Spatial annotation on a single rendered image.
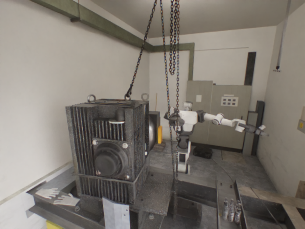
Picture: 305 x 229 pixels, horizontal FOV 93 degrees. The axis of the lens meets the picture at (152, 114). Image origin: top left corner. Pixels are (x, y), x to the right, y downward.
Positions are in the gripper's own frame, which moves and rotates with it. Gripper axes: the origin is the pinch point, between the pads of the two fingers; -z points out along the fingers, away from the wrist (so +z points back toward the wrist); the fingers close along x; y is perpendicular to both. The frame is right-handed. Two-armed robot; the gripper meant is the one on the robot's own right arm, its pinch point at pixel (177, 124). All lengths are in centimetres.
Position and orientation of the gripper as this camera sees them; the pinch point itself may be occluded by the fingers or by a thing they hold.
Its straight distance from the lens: 114.7
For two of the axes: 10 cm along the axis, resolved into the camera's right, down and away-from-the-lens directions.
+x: -10.0, 0.2, 0.7
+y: -0.4, -9.7, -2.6
